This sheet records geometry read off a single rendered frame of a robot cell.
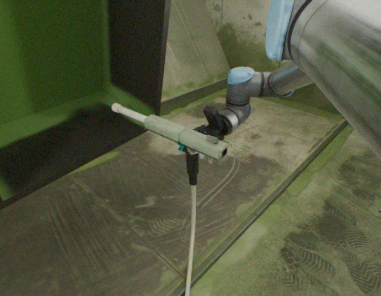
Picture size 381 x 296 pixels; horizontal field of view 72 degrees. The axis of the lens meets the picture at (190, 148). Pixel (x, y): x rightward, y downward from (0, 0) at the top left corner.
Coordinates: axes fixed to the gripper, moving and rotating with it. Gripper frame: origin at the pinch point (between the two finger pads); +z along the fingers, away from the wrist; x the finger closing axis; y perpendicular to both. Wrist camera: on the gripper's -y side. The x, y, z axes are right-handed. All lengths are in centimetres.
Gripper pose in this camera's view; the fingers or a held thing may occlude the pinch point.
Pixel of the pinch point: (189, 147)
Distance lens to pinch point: 83.1
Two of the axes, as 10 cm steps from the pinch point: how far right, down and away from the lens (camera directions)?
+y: 0.0, 8.0, 6.1
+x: -8.1, -3.6, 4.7
